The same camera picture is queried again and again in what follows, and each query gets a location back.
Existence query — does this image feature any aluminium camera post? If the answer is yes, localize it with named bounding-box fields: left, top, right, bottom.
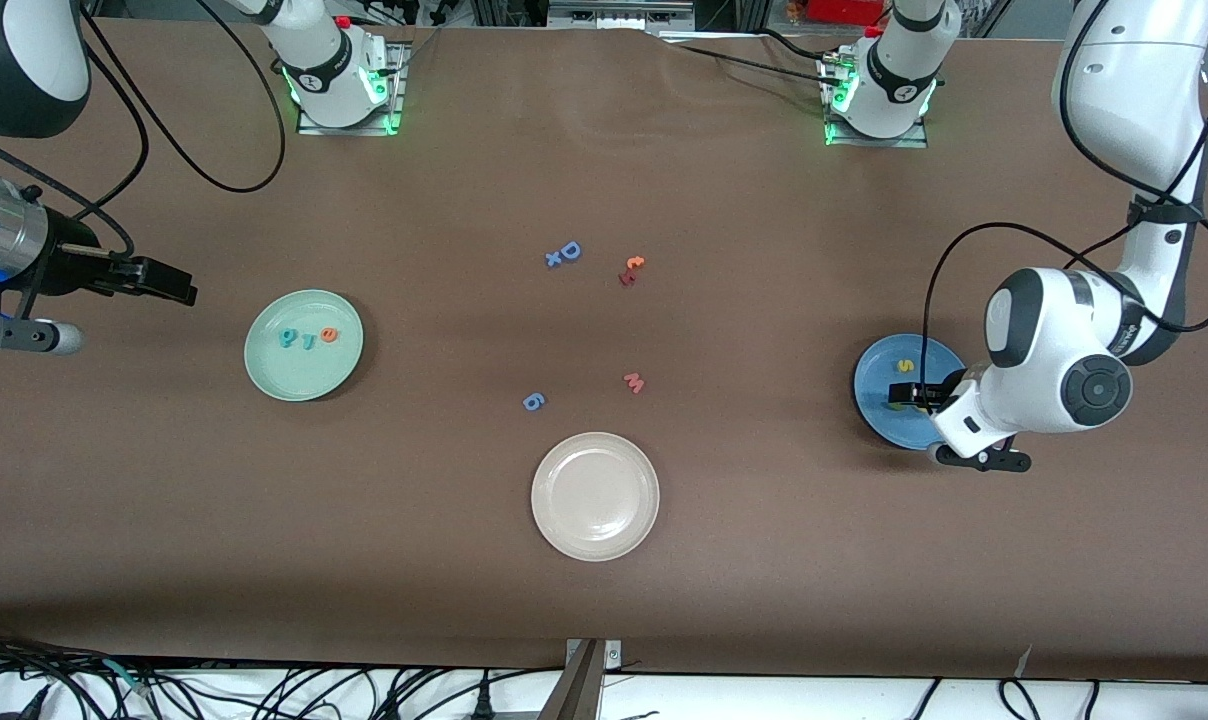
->
left=539, top=638, right=625, bottom=720

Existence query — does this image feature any black looped floor cable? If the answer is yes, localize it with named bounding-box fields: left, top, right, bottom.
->
left=997, top=678, right=1043, bottom=720

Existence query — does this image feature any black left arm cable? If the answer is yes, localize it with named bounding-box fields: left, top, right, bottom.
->
left=922, top=0, right=1208, bottom=411

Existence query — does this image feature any black table cable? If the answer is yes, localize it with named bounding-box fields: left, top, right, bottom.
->
left=759, top=28, right=835, bottom=61
left=659, top=38, right=830, bottom=79

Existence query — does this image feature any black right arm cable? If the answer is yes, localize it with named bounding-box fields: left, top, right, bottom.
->
left=0, top=0, right=288, bottom=271

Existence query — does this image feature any blue round plate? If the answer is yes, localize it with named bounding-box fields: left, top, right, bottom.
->
left=853, top=333, right=968, bottom=451

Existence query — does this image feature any beige round plate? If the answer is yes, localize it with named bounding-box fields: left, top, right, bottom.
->
left=530, top=431, right=661, bottom=563

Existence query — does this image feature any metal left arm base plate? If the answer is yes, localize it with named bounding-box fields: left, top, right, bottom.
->
left=819, top=50, right=930, bottom=149

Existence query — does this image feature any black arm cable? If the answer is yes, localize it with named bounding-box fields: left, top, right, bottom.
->
left=0, top=0, right=288, bottom=271
left=922, top=0, right=1208, bottom=411

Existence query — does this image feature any red box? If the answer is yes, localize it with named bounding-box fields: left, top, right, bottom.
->
left=806, top=0, right=895, bottom=26

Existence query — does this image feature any teal tipped cable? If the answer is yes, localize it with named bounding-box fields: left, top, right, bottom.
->
left=99, top=655, right=155, bottom=698

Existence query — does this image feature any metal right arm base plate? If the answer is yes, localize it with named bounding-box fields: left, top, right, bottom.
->
left=297, top=40, right=407, bottom=136

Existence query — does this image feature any grey metal equipment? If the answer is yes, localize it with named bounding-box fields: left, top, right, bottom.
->
left=547, top=0, right=695, bottom=31

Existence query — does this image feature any green round plate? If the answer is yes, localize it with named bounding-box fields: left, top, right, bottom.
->
left=243, top=289, right=365, bottom=403

